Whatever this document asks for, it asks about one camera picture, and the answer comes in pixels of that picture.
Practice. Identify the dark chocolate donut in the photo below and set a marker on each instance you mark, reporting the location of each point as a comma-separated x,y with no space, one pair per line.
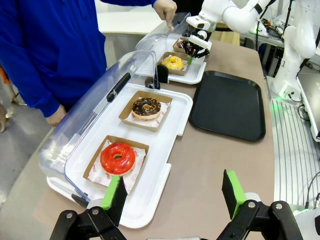
176,50

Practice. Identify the black plastic serving tray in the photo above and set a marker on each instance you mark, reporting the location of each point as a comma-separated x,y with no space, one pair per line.
228,105

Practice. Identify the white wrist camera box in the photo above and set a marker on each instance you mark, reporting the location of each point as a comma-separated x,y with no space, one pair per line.
200,42

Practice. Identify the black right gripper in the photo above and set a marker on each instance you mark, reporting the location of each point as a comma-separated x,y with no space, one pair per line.
191,47

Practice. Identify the dark donut with colourful sprinkles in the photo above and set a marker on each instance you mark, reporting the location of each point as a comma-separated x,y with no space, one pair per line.
179,45

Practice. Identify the red glazed donut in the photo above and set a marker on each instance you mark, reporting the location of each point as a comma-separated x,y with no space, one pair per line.
110,160

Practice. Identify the aluminium mounting rail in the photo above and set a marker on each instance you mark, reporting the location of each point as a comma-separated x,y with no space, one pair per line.
290,150

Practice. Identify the person's right hand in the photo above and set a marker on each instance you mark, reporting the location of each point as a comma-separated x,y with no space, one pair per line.
57,117

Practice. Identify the person in blue hoodie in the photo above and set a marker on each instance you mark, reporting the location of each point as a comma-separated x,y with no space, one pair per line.
50,50

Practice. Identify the chocolate donut with nuts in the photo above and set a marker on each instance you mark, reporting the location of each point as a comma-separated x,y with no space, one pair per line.
140,110

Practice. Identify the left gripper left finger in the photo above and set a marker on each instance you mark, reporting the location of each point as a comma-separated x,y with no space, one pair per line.
115,197

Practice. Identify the brown cardboard donut tray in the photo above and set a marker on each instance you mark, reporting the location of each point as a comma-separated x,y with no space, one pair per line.
91,170
180,72
125,119

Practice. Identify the transparent display case lid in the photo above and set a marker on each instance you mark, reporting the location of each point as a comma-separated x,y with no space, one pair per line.
82,120
155,42

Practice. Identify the person's left hand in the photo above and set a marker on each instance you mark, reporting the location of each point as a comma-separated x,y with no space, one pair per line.
166,11

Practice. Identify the yellow sprinkled donut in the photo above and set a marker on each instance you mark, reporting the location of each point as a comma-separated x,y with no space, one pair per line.
172,62

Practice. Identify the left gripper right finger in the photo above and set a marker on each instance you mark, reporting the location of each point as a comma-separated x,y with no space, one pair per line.
232,195

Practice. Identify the white printed paper liner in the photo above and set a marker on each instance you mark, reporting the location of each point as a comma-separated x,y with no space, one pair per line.
156,122
96,178

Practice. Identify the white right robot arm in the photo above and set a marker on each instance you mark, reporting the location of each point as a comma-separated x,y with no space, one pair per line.
240,15

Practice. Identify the large white table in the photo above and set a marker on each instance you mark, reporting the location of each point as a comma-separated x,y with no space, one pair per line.
125,23

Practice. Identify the black lid hinge knob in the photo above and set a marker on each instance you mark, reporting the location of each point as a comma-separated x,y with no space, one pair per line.
163,73
80,199
151,84

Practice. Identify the white display case base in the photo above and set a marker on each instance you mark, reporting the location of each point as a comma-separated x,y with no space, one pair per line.
192,75
160,162

